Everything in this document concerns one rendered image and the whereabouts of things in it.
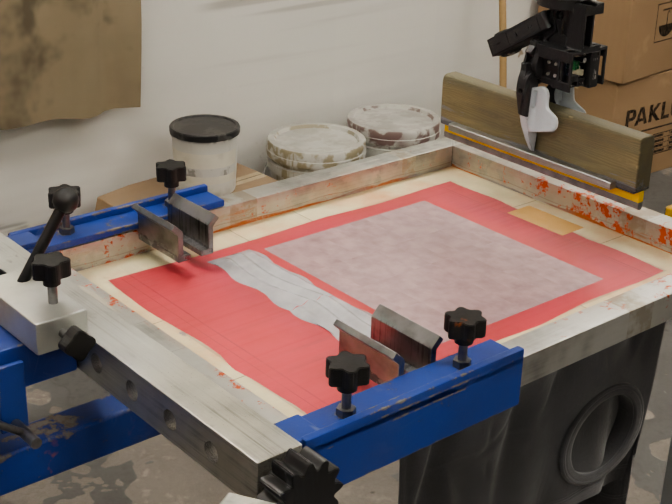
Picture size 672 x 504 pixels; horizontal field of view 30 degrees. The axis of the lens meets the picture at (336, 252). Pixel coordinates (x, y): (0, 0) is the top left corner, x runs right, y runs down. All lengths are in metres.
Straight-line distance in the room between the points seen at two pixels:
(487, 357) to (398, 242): 0.41
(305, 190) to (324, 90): 2.35
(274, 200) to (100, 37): 1.84
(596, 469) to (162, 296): 0.63
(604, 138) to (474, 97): 0.23
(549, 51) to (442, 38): 2.83
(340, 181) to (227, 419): 0.78
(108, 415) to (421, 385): 0.35
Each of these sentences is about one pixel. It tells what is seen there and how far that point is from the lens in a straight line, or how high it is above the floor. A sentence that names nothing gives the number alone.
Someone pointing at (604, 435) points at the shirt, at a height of 0.74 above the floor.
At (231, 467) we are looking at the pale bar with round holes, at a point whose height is 1.02.
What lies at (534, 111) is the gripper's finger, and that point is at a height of 1.14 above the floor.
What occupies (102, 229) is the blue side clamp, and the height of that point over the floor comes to 1.00.
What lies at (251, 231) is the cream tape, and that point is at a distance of 1.75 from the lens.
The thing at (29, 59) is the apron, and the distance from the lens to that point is 3.46.
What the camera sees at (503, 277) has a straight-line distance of 1.64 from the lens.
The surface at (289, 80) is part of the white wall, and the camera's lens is 4.06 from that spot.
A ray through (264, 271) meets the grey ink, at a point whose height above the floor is 0.96.
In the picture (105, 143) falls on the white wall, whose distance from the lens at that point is 3.72.
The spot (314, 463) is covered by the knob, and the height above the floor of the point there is 1.04.
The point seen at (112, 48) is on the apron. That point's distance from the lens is 3.61.
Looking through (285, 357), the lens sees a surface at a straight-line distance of 1.42.
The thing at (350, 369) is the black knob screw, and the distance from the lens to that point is 1.19.
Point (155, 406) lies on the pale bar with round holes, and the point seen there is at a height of 1.02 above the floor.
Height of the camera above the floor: 1.64
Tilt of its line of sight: 24 degrees down
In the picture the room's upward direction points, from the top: 2 degrees clockwise
